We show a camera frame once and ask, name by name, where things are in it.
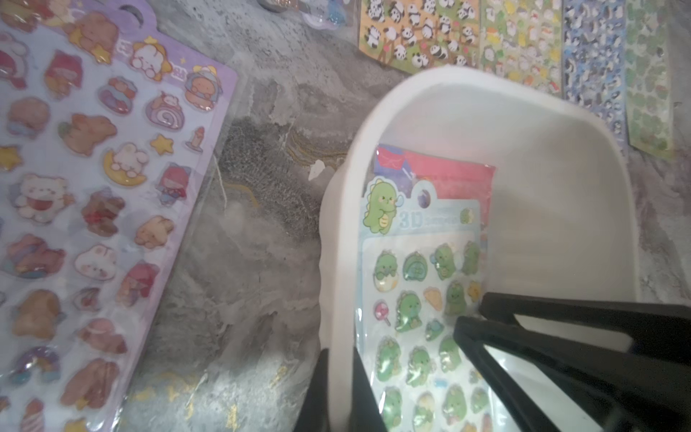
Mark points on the purple animal sticker sheet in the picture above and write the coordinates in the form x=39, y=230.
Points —
x=107, y=130

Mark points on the green frog sticker sheet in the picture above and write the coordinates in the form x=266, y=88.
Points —
x=648, y=104

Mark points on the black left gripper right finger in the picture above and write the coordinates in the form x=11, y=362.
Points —
x=365, y=415

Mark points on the panda sticker sheet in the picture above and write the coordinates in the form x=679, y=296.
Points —
x=414, y=35

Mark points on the green dinosaur sticker sheet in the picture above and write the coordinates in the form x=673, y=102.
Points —
x=420, y=262

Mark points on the puffy gem sticker sheet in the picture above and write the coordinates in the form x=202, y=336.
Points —
x=328, y=15

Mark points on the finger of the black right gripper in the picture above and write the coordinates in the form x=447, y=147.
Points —
x=644, y=389
x=657, y=330

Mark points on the white plastic storage box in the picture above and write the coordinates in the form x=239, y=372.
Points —
x=562, y=222

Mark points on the pink sticker sheet underneath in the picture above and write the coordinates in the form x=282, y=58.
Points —
x=452, y=179

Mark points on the blue penguin sticker sheet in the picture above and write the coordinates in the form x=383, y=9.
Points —
x=593, y=61

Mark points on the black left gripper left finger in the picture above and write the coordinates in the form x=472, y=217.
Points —
x=313, y=416

